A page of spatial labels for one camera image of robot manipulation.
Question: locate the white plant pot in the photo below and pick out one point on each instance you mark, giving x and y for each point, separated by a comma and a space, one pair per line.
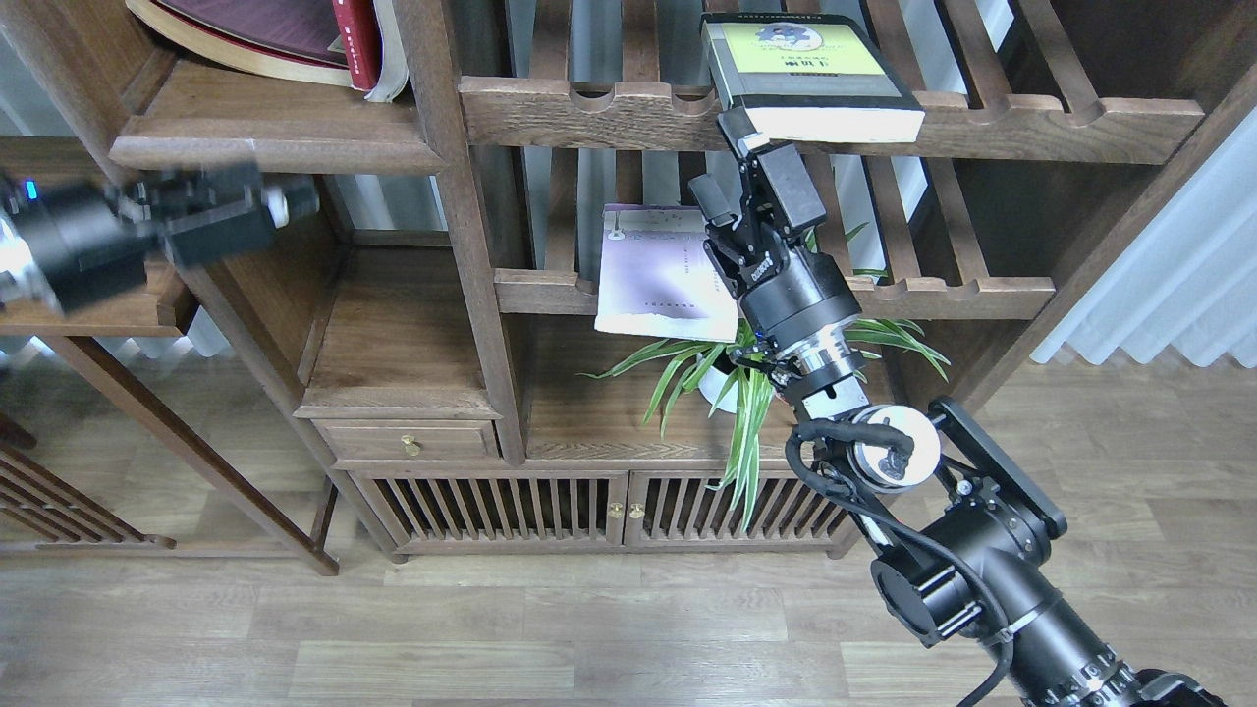
720, 385

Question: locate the brass drawer knob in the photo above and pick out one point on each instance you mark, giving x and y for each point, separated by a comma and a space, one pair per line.
411, 448

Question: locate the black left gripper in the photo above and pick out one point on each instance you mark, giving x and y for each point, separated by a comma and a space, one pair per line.
71, 246

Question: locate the red book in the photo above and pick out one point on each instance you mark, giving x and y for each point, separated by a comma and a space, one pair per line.
328, 42

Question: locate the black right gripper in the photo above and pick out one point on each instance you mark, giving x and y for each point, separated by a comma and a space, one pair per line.
797, 303

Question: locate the white curtain right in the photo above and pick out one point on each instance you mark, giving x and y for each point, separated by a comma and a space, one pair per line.
1187, 284

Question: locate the dark wooden bookshelf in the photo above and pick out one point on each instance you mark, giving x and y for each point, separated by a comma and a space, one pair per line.
1039, 158

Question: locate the green spider plant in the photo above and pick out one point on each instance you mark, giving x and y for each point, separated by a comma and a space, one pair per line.
686, 361

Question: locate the wooden side table left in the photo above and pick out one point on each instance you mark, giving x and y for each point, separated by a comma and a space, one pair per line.
64, 518

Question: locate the upright books on shelf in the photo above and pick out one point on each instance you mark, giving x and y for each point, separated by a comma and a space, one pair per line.
394, 74

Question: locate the brass cabinet door knobs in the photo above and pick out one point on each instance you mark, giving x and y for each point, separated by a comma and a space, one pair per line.
634, 511

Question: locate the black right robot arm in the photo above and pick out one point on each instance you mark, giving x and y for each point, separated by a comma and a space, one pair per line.
960, 532

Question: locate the pale purple book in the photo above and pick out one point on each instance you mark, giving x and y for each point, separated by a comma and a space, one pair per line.
656, 279

